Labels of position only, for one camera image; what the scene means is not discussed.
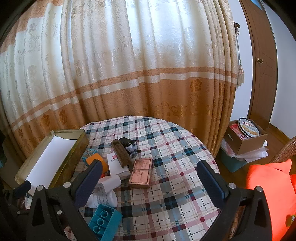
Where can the white paper liner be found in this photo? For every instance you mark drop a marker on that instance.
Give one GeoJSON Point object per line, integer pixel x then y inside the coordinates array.
{"type": "Point", "coordinates": [53, 153]}

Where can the cardboard box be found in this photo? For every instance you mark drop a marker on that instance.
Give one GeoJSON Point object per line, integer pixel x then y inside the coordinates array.
{"type": "Point", "coordinates": [252, 143]}

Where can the gold tin box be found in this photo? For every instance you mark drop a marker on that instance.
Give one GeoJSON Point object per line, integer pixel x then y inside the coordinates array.
{"type": "Point", "coordinates": [69, 162]}

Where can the brass door knob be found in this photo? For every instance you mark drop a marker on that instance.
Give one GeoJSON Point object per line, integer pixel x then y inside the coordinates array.
{"type": "Point", "coordinates": [260, 60]}

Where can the cream and orange floral curtain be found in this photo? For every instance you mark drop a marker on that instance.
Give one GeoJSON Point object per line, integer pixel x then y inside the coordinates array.
{"type": "Point", "coordinates": [138, 69]}

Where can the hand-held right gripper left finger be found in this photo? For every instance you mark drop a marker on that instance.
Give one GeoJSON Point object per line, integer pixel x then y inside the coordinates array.
{"type": "Point", "coordinates": [89, 183]}

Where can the orange cushion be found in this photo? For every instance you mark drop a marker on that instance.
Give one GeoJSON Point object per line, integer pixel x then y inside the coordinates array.
{"type": "Point", "coordinates": [272, 180]}

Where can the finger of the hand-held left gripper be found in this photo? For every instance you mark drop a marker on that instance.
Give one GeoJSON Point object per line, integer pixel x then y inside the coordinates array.
{"type": "Point", "coordinates": [22, 188]}

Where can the curtain tassel tieback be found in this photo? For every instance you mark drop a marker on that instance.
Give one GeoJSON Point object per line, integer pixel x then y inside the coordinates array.
{"type": "Point", "coordinates": [240, 74]}

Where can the orange cube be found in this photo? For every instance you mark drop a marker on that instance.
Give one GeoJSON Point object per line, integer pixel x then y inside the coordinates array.
{"type": "Point", "coordinates": [104, 165]}

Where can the brown wooden door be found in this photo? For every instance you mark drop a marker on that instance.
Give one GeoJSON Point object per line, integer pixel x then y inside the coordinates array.
{"type": "Point", "coordinates": [261, 81]}

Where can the copper coloured box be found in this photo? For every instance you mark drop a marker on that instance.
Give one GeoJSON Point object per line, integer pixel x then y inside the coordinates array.
{"type": "Point", "coordinates": [141, 172]}

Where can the wicker chair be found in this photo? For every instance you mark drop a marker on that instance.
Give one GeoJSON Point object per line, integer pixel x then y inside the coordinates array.
{"type": "Point", "coordinates": [286, 150]}

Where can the brown ribbed wooden board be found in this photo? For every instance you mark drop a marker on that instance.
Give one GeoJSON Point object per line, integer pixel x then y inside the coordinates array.
{"type": "Point", "coordinates": [120, 155]}

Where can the pink packet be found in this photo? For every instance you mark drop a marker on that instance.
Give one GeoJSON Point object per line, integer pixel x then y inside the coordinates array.
{"type": "Point", "coordinates": [235, 131]}

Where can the plaid tablecloth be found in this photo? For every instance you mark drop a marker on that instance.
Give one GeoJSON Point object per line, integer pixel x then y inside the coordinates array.
{"type": "Point", "coordinates": [175, 162]}

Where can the white box with red label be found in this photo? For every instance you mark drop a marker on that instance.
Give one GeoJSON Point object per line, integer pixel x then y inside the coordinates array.
{"type": "Point", "coordinates": [114, 166]}

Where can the blue building block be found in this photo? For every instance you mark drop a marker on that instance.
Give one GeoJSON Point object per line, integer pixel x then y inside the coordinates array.
{"type": "Point", "coordinates": [111, 216]}

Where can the teal storage box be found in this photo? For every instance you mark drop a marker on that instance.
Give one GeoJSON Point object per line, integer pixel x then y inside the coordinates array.
{"type": "Point", "coordinates": [231, 162]}

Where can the small blue patterned packet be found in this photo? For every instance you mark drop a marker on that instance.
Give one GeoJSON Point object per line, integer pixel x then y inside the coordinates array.
{"type": "Point", "coordinates": [89, 153]}

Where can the blue round cookie tin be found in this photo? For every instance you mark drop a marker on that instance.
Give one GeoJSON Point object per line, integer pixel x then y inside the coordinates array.
{"type": "Point", "coordinates": [248, 127]}

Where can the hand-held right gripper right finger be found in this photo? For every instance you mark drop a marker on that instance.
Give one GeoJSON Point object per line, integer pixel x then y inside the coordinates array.
{"type": "Point", "coordinates": [214, 185]}

